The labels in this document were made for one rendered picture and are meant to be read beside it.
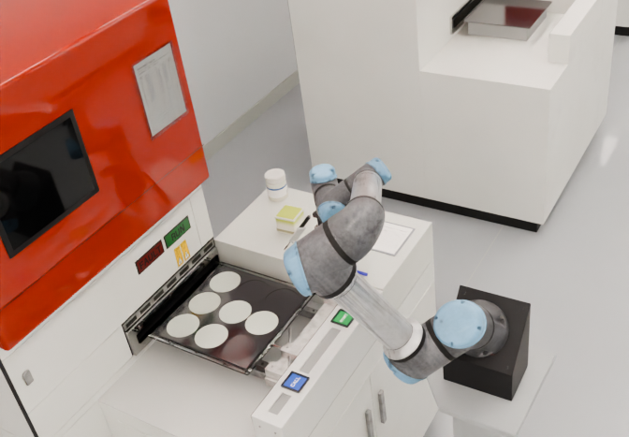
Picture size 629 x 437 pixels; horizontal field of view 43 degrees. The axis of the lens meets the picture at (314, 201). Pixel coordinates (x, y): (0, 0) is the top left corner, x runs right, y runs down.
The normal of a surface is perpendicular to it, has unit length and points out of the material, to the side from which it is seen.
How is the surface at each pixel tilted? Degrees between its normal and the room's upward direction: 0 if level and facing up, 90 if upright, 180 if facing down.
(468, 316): 39
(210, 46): 90
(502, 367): 44
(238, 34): 90
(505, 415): 0
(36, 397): 90
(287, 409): 0
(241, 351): 0
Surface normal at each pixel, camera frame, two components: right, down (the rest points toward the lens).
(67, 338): 0.85, 0.21
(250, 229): -0.12, -0.81
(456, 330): -0.32, -0.28
